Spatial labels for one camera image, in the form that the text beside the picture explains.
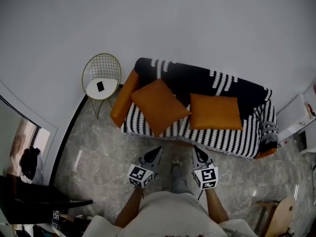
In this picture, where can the spare hand-held gripper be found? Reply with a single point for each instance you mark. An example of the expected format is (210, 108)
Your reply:
(55, 218)

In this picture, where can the person's left forearm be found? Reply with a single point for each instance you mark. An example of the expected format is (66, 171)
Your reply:
(129, 207)

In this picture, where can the white cabinet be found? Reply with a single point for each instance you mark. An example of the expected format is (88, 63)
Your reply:
(293, 117)

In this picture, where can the orange sofa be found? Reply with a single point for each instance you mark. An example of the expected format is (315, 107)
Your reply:
(123, 100)

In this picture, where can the person's right shoe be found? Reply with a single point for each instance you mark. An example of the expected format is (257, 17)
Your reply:
(176, 161)

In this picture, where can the person's blue jeans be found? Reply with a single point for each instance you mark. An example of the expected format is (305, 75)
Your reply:
(181, 181)

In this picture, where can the black hanging garment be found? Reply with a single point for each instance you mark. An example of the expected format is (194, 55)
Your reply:
(30, 162)

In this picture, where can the orange cushion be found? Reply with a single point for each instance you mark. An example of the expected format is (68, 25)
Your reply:
(158, 105)
(214, 112)

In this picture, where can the black glass-top table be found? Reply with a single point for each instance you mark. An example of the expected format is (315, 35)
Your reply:
(37, 201)

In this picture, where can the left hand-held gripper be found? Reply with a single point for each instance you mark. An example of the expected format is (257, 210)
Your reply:
(138, 175)

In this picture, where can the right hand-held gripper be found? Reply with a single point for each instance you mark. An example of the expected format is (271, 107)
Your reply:
(208, 178)

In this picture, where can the person's white shirt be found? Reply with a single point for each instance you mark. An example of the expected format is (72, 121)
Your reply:
(168, 216)

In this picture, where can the person's right forearm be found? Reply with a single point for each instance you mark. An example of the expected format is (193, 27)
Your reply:
(217, 206)

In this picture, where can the wooden stool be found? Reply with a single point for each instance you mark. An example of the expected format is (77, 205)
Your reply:
(284, 216)

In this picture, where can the black phone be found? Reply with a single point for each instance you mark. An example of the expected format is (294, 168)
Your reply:
(100, 86)

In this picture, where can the white round seat cushion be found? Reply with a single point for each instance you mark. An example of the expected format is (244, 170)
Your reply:
(108, 90)

